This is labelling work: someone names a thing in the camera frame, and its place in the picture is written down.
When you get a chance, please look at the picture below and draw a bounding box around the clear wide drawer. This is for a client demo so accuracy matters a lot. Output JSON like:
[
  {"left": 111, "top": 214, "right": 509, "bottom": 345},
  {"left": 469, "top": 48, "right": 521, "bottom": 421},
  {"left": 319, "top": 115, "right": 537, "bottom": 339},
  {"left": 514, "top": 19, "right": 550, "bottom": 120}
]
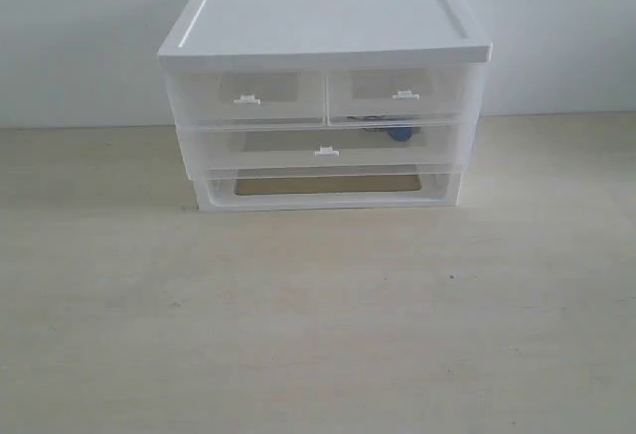
[{"left": 177, "top": 122, "right": 476, "bottom": 180}]

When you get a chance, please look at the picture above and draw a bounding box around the key bunch with blue fob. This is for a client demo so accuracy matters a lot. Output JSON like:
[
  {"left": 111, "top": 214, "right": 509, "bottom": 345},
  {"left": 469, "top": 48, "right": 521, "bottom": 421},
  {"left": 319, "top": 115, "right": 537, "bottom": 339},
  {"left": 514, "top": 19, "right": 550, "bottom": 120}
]
[{"left": 347, "top": 115, "right": 421, "bottom": 143}]

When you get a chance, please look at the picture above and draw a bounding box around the white plastic drawer cabinet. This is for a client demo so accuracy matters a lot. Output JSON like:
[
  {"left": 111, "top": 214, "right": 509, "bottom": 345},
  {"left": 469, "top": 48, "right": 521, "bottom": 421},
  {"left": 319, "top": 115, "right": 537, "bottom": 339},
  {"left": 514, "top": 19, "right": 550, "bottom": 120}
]
[{"left": 157, "top": 0, "right": 493, "bottom": 213}]

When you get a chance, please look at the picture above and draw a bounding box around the clear upper left drawer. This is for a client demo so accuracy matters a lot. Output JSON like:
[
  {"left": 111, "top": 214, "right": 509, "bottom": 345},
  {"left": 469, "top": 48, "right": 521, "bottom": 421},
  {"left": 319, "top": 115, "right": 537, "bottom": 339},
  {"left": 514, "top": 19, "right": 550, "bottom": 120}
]
[{"left": 165, "top": 72, "right": 325, "bottom": 127}]

